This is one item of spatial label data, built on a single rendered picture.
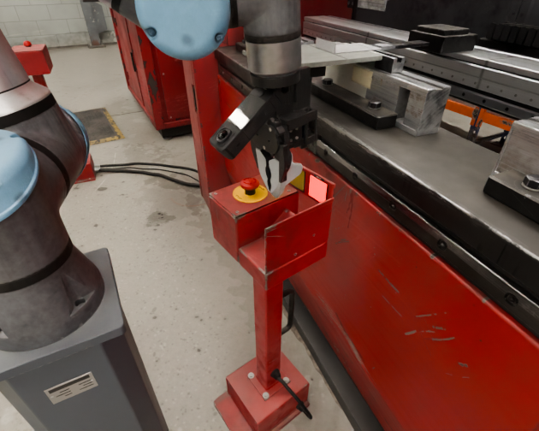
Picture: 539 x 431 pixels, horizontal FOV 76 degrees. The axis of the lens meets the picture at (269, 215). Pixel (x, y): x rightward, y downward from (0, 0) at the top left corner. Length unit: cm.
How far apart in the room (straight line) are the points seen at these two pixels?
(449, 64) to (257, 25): 67
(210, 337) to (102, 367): 88
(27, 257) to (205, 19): 32
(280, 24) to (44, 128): 33
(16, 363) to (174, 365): 90
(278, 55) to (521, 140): 39
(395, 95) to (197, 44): 57
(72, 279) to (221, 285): 113
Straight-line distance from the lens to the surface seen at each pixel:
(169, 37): 32
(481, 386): 69
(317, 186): 67
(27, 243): 46
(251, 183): 69
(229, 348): 139
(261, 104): 51
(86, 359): 56
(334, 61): 80
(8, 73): 55
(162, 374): 138
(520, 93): 95
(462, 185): 63
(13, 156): 45
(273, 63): 49
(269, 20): 48
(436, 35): 103
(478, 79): 101
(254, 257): 67
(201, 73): 168
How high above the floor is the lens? 116
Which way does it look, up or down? 36 degrees down
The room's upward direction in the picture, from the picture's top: straight up
